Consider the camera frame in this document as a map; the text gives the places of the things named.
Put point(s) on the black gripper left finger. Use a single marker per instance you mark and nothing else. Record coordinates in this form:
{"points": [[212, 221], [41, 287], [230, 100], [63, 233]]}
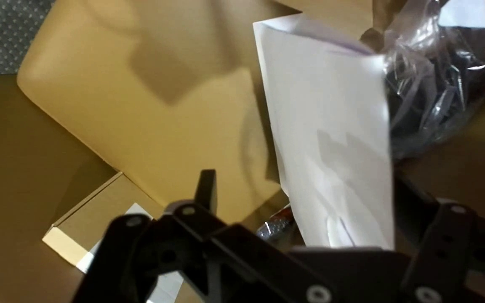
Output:
{"points": [[136, 253]]}

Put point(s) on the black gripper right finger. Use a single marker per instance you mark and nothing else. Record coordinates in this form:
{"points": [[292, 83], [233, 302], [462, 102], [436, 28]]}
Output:
{"points": [[439, 253]]}

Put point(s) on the small labelled cardboard box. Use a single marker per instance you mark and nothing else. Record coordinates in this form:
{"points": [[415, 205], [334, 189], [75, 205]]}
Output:
{"points": [[102, 213]]}

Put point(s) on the small shiny dark packet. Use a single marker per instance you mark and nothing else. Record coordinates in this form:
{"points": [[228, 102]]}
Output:
{"points": [[274, 228]]}

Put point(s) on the plastic bag with blue contents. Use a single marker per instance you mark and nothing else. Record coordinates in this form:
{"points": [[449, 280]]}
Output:
{"points": [[439, 95]]}

